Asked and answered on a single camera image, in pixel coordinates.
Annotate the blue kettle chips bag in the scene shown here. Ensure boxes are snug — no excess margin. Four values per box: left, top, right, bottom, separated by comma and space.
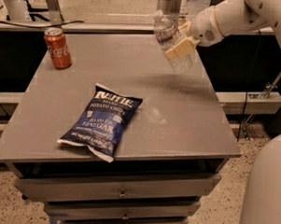
57, 83, 143, 163

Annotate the black cable on rail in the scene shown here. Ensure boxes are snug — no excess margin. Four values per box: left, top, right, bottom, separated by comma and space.
0, 16, 86, 31

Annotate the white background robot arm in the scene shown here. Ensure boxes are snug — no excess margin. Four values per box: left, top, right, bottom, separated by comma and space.
2, 0, 32, 22

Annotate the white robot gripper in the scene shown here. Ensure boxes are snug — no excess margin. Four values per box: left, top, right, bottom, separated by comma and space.
163, 4, 227, 63

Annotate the grey metal rail frame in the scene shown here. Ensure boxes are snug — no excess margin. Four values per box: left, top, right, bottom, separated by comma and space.
0, 14, 276, 44

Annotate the clear plastic water bottle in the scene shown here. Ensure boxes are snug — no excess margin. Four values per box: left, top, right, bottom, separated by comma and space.
153, 10, 192, 74

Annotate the red coca-cola can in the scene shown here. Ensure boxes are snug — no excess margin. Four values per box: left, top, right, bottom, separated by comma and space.
44, 28, 72, 69

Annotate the grey drawer cabinet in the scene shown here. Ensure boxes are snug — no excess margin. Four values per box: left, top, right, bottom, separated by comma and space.
0, 34, 240, 224

